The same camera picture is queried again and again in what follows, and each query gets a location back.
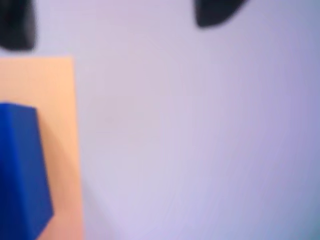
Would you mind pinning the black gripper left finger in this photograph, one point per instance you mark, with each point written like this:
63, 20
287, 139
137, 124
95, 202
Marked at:
15, 22

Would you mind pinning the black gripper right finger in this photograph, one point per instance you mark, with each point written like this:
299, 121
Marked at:
215, 12

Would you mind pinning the orange paper square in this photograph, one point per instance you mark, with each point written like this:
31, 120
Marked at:
57, 100

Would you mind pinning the large blue cube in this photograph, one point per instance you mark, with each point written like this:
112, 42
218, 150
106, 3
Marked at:
20, 170

